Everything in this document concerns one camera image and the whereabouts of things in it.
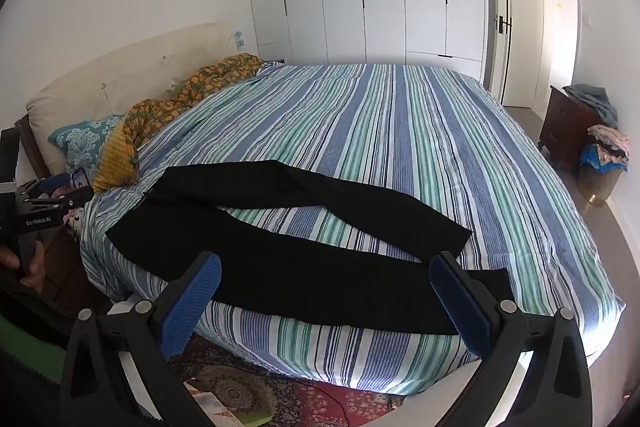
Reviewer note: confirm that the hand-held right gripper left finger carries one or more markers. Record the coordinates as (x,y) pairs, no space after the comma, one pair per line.
(196,302)

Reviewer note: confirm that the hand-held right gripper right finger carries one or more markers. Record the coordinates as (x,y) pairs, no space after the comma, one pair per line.
(460,307)

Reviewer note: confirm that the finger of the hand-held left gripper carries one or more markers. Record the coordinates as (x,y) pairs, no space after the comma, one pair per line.
(65,198)

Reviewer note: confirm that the black pants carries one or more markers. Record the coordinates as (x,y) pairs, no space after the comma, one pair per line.
(310,267)

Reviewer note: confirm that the person's left hand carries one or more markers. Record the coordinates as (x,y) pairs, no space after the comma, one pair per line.
(34,269)

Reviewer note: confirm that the small phone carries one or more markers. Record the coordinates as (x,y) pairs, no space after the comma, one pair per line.
(80,179)

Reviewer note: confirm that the teal patterned pillow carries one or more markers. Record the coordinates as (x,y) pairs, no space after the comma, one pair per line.
(85,139)

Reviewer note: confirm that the yellow dotted pillow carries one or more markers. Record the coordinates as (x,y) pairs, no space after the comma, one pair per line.
(117,162)

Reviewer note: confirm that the white paper sheet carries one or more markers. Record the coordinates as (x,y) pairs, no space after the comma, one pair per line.
(207,404)

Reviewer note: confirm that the red patterned rug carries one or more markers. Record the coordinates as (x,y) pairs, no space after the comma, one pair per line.
(280,394)

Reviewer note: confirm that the green paper sheet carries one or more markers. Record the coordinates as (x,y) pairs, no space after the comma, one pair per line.
(255,418)

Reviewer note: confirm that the cream padded headboard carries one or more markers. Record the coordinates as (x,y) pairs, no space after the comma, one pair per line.
(125,67)

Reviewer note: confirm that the orange floral blanket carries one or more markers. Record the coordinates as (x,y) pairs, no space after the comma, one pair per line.
(195,89)

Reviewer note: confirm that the bed with striped sheet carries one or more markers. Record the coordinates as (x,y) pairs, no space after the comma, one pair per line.
(400,132)

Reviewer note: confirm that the golden laundry basket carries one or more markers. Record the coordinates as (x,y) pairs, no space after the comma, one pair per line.
(600,182)

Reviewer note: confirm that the dark wooden dresser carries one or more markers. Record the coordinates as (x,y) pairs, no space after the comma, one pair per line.
(565,132)

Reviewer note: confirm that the pile of mixed clothes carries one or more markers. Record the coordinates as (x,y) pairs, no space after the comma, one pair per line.
(607,144)

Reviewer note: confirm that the grey-blue cloth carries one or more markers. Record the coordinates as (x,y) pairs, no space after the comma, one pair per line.
(595,99)

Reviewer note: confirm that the white door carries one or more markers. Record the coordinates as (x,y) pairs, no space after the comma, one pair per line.
(504,17)

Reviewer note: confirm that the small wall socket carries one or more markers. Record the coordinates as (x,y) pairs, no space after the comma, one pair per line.
(238,38)

